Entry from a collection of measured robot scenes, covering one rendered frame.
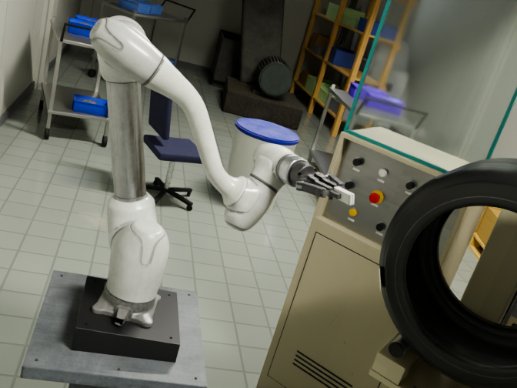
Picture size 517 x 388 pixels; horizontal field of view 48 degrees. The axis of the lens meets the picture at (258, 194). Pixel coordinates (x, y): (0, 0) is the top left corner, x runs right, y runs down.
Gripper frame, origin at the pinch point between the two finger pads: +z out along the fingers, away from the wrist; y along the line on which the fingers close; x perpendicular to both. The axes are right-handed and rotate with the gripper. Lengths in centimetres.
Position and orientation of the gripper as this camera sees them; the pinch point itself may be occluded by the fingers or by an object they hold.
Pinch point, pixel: (343, 195)
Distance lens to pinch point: 155.2
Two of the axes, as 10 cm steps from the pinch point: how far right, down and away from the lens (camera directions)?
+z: 5.1, 3.1, -8.0
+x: 0.4, 9.2, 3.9
